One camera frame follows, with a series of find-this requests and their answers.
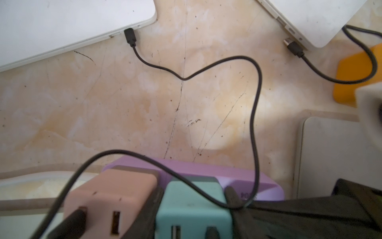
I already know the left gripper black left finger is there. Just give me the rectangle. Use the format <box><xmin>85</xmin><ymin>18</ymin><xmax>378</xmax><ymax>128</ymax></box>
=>
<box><xmin>122</xmin><ymin>187</ymin><xmax>164</xmax><ymax>239</ymax></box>

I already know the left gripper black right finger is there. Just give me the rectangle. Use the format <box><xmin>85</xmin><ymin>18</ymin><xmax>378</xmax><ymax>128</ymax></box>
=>
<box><xmin>224</xmin><ymin>186</ymin><xmax>268</xmax><ymax>239</ymax></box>

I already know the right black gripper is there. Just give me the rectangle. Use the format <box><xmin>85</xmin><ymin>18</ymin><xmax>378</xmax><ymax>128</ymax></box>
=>
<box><xmin>248</xmin><ymin>179</ymin><xmax>382</xmax><ymax>239</ymax></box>

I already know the teal charger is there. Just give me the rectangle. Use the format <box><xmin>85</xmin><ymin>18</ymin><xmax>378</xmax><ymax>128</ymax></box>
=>
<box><xmin>155</xmin><ymin>178</ymin><xmax>233</xmax><ymax>239</ymax></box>

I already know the black cable of yellow charger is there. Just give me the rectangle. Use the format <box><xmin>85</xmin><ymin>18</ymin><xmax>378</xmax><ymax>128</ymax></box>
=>
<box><xmin>283</xmin><ymin>24</ymin><xmax>382</xmax><ymax>85</ymax></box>

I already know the pink charger adapter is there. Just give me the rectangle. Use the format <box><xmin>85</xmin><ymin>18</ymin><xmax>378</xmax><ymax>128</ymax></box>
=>
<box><xmin>64</xmin><ymin>167</ymin><xmax>159</xmax><ymax>239</ymax></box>

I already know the silver apple laptop front right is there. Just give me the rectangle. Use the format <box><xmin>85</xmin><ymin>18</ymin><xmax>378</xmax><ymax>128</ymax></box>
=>
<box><xmin>292</xmin><ymin>117</ymin><xmax>382</xmax><ymax>199</ymax></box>

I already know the silver laptop front left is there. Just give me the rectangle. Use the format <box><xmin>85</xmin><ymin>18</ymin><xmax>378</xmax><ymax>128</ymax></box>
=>
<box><xmin>1</xmin><ymin>198</ymin><xmax>55</xmax><ymax>239</ymax></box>

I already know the white laptop back right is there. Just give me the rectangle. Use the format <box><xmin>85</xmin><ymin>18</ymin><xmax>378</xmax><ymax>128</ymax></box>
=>
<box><xmin>258</xmin><ymin>0</ymin><xmax>365</xmax><ymax>50</ymax></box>

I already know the white laptop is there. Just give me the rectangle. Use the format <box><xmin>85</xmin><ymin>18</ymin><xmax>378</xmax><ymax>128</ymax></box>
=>
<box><xmin>258</xmin><ymin>0</ymin><xmax>365</xmax><ymax>50</ymax></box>
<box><xmin>1</xmin><ymin>0</ymin><xmax>157</xmax><ymax>72</ymax></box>

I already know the white laptop back left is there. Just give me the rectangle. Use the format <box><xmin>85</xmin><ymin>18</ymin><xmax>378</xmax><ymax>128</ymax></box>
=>
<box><xmin>1</xmin><ymin>0</ymin><xmax>157</xmax><ymax>72</ymax></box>

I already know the purple power strip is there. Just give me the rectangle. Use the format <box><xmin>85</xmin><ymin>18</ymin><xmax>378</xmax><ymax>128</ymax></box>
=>
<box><xmin>102</xmin><ymin>156</ymin><xmax>285</xmax><ymax>201</ymax></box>

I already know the orange power strip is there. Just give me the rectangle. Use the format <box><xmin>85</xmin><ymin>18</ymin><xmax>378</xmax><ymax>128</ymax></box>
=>
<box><xmin>332</xmin><ymin>44</ymin><xmax>382</xmax><ymax>107</ymax></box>

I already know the black cable of pink charger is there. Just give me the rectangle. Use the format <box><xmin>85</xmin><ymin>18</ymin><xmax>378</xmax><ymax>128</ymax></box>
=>
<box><xmin>29</xmin><ymin>149</ymin><xmax>227</xmax><ymax>239</ymax></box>

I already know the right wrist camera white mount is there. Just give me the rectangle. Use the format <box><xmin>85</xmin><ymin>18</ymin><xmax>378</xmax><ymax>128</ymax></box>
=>
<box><xmin>355</xmin><ymin>82</ymin><xmax>382</xmax><ymax>151</ymax></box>

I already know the black cable of teal charger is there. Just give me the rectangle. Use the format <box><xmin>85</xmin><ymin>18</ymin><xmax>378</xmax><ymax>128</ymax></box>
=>
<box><xmin>123</xmin><ymin>28</ymin><xmax>263</xmax><ymax>210</ymax></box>

